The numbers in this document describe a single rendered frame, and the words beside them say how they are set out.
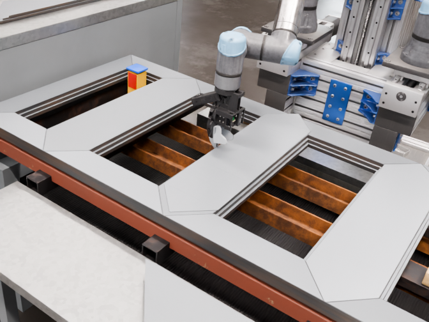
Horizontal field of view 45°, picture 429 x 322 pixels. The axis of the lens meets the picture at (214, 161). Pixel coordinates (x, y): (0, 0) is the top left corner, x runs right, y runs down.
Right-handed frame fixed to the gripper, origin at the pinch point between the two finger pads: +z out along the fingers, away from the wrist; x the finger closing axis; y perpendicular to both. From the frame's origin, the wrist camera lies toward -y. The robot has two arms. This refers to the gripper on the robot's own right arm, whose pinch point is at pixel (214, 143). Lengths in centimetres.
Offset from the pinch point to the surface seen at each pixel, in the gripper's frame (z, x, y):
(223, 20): 86, 340, -213
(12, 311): 50, -56, -32
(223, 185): 0.7, -16.0, 14.2
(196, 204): 0.7, -27.7, 13.6
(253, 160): 0.7, 1.5, 13.6
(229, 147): 0.8, 2.6, 4.1
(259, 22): 86, 368, -186
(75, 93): 2, -3, -58
